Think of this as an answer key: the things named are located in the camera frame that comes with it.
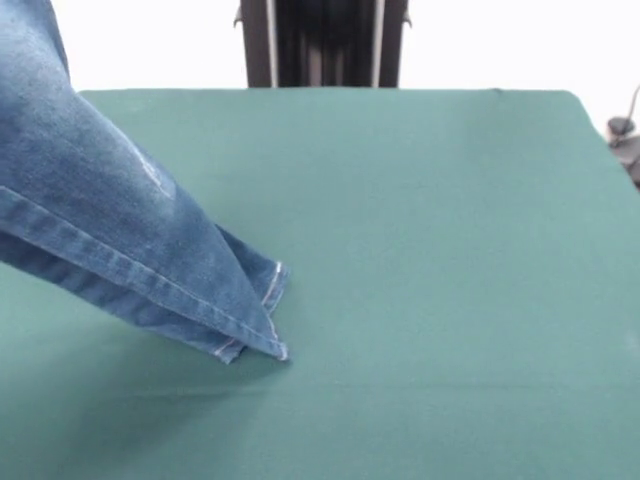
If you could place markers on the blue denim jeans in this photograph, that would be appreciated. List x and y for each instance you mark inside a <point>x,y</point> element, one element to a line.
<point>100,200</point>

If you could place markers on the dark green table cloth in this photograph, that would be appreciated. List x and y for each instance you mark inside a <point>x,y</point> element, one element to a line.
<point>450,250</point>

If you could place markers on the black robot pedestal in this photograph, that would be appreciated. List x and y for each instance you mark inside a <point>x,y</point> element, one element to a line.
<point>325,45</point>

